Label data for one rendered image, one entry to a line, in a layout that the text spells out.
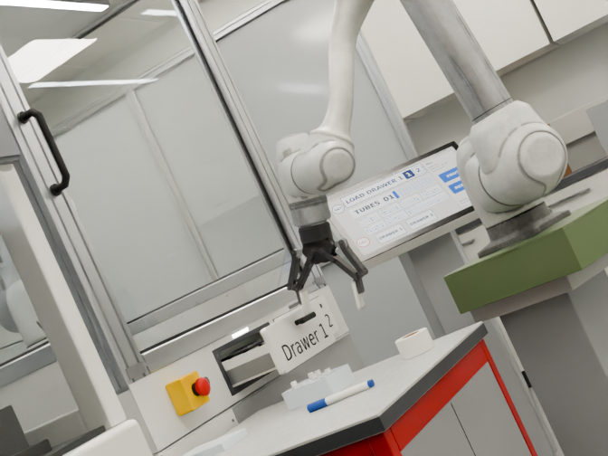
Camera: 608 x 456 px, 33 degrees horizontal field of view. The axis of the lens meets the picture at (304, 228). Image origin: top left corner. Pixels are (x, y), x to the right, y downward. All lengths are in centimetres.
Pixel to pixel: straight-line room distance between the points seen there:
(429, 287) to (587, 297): 95
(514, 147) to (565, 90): 366
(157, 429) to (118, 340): 20
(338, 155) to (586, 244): 58
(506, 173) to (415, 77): 345
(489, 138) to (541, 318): 46
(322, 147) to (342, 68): 24
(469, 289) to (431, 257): 90
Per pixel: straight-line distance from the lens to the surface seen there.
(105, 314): 214
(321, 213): 237
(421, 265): 333
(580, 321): 243
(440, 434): 181
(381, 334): 415
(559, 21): 554
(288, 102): 417
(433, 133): 603
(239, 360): 238
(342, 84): 232
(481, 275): 242
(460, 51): 232
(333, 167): 218
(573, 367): 248
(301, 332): 244
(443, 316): 334
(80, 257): 216
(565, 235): 229
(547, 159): 225
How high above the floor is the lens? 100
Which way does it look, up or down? 2 degrees up
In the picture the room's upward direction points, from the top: 25 degrees counter-clockwise
